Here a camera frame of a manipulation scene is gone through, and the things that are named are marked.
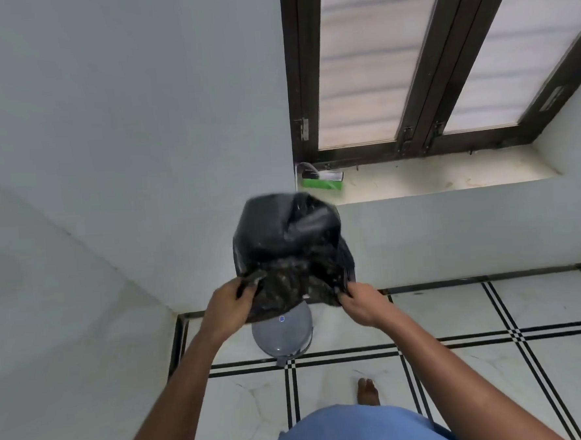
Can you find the person's left hand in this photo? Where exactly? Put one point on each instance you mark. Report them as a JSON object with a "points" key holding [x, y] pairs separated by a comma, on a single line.
{"points": [[225, 312]]}

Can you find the person's right fingers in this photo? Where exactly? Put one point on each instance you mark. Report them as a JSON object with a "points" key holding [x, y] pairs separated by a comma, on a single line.
{"points": [[349, 295]]}

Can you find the dark brown window frame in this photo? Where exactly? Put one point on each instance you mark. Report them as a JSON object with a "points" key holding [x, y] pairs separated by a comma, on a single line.
{"points": [[428, 71]]}

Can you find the person's right hand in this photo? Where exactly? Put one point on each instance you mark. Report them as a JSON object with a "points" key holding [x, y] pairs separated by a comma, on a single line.
{"points": [[364, 303]]}

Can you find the grey pedal trash bin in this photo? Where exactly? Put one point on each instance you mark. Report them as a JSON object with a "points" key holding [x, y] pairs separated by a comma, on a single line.
{"points": [[282, 333]]}

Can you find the person's bare foot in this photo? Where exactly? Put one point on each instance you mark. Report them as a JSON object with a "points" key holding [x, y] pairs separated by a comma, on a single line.
{"points": [[368, 392]]}

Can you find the person's blue garment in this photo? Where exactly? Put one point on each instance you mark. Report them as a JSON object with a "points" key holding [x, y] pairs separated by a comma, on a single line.
{"points": [[357, 431]]}

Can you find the black plastic garbage bag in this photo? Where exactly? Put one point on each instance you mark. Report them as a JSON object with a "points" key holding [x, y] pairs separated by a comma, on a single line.
{"points": [[292, 251]]}

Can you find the person's left fingers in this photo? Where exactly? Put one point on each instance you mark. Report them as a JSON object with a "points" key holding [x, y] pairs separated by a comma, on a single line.
{"points": [[248, 286]]}

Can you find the person's right forearm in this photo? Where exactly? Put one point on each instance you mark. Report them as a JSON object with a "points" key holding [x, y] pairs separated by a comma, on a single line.
{"points": [[458, 388]]}

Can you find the green and black box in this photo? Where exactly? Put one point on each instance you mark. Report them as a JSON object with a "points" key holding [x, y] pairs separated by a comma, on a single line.
{"points": [[323, 181]]}

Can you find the person's left forearm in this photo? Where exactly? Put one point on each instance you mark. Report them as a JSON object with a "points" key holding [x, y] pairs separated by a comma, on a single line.
{"points": [[169, 406]]}

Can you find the white curved object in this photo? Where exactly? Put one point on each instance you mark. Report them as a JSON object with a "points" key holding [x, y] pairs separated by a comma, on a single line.
{"points": [[305, 170]]}

